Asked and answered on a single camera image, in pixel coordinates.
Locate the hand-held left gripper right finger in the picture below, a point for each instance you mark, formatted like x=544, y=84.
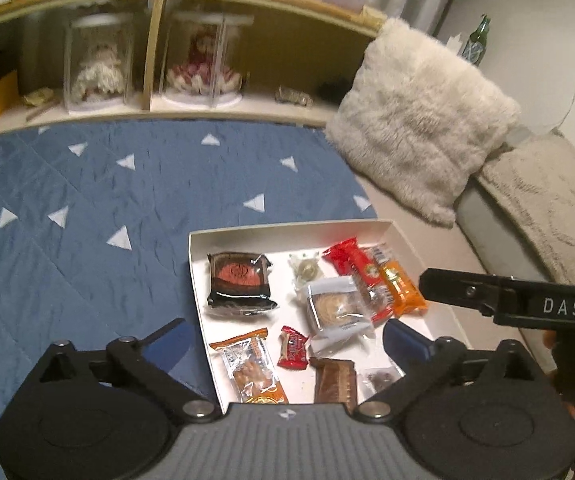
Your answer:
x=407, y=342

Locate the clear round pastry packet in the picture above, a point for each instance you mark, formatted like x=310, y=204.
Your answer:
x=335, y=310

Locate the wooden stick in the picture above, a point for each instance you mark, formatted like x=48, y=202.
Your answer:
x=42, y=112

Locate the black and red pastry packet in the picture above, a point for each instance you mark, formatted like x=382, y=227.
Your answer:
x=240, y=280

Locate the brown snack packet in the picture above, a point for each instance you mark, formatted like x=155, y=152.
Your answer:
x=335, y=385

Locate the clear display case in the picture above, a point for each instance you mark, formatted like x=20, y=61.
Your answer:
x=237, y=30
x=74, y=30

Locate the beige crumpled paper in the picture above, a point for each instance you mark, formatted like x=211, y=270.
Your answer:
x=37, y=97

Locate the wooden shelf unit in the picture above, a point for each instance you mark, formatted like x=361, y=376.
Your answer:
x=267, y=60

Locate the pink dress doll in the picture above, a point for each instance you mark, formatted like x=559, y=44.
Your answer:
x=202, y=70

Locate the beige fleece blanket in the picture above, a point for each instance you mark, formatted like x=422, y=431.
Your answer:
x=552, y=195

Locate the white cardboard box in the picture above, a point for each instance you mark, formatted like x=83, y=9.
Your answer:
x=291, y=310

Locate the green glass bottle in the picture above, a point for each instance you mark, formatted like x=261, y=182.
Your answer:
x=477, y=40

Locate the white dress doll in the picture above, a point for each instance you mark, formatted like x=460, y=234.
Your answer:
x=97, y=77

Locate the blue quilt with white triangles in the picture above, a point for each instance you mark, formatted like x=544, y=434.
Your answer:
x=92, y=185

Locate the orange snack packet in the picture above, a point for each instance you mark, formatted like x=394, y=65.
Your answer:
x=400, y=282
x=252, y=370

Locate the small red candy packet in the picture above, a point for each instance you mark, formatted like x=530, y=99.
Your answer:
x=293, y=347

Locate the red snack packet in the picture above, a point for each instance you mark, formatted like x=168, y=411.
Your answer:
x=357, y=265

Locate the clear packet of dark sweets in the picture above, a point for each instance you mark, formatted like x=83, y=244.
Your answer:
x=380, y=380

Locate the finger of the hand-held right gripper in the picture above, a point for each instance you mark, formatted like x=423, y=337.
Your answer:
x=452, y=285

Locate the small clear green candy packet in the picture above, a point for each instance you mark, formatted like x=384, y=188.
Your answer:
x=307, y=270

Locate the grey stone ornament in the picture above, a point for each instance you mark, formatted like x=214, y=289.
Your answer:
x=295, y=96

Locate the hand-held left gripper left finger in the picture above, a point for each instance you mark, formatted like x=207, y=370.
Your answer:
x=172, y=347

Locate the white fluffy pillow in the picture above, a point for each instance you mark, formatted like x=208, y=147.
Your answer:
x=417, y=120

